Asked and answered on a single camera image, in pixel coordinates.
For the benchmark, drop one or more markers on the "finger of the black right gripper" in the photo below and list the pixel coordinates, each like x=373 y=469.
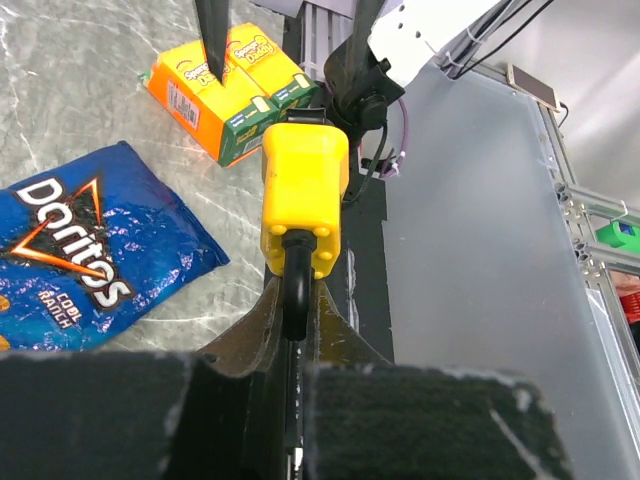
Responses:
x=213 y=19
x=357 y=50

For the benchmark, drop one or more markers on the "smartphone on frame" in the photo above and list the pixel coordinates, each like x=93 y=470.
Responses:
x=530 y=85

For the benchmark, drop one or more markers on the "yellow padlock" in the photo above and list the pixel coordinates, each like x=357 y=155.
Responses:
x=305 y=173

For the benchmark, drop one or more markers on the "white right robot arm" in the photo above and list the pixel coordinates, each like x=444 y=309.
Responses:
x=387 y=48

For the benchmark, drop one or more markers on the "yellow sponge pack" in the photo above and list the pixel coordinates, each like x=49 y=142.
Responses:
x=226 y=118
x=274 y=72

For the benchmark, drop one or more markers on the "green plastic object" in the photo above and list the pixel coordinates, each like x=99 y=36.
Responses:
x=620 y=235

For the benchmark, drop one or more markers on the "left yellow sponge pack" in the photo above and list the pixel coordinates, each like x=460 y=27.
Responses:
x=226 y=118

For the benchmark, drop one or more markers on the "blue Doritos chip bag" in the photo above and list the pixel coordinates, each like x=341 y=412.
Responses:
x=90 y=247

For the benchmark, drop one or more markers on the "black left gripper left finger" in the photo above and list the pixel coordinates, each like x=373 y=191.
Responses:
x=213 y=414

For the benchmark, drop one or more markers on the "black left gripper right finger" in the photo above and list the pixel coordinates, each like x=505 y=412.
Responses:
x=366 y=418

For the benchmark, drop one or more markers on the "right yellow sponge pack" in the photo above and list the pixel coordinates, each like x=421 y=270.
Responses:
x=274 y=72

